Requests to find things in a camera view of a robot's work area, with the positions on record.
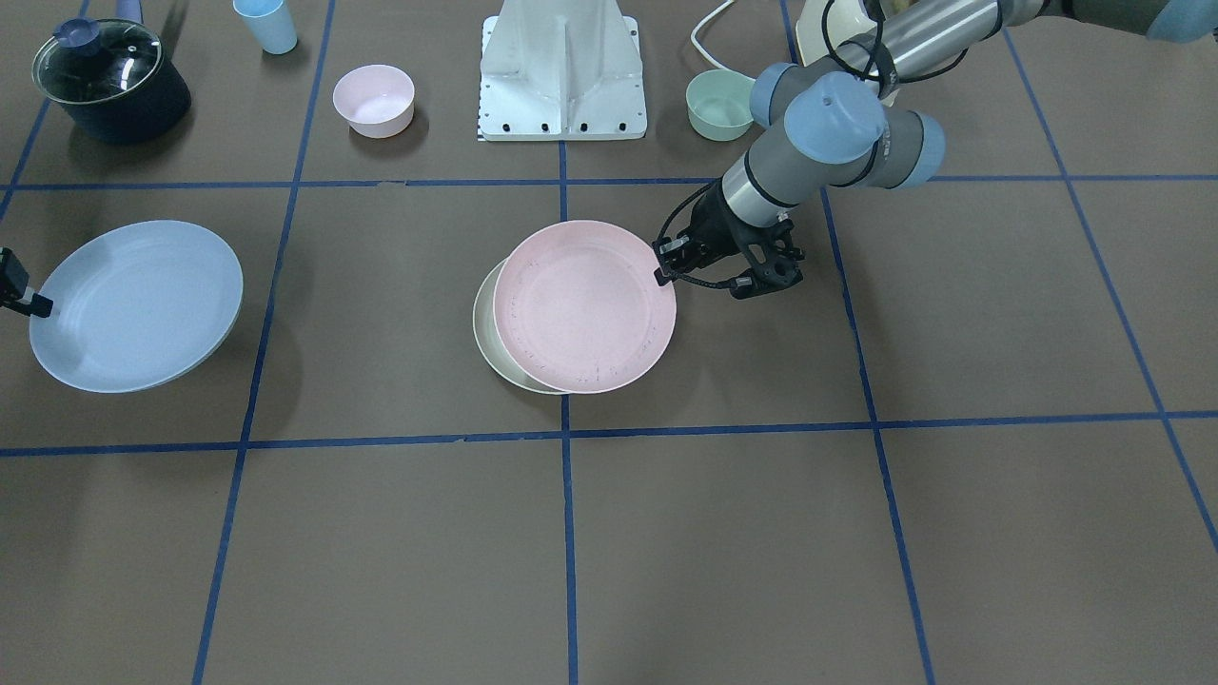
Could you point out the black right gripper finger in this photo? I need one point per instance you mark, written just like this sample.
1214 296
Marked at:
16 293

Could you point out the white toaster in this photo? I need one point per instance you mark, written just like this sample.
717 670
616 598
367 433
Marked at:
846 26

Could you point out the pink plate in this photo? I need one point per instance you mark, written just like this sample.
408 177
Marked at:
577 307

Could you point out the blue plate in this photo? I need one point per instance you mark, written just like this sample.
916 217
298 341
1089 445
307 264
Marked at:
138 307

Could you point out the cream plate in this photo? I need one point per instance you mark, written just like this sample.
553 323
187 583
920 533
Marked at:
488 339

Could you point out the pink bowl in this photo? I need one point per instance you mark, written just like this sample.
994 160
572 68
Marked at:
377 101

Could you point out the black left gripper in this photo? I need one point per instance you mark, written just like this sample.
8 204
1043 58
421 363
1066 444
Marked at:
716 231

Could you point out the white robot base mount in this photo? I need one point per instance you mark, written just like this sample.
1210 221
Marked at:
561 71

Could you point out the green bowl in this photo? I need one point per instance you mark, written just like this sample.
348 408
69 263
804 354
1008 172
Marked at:
718 104

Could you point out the dark blue pot with lid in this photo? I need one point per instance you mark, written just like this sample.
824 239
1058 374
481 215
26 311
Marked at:
114 77

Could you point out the light blue cup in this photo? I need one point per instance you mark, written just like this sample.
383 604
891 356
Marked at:
271 24

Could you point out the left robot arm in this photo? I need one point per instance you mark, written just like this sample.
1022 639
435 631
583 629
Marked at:
826 125

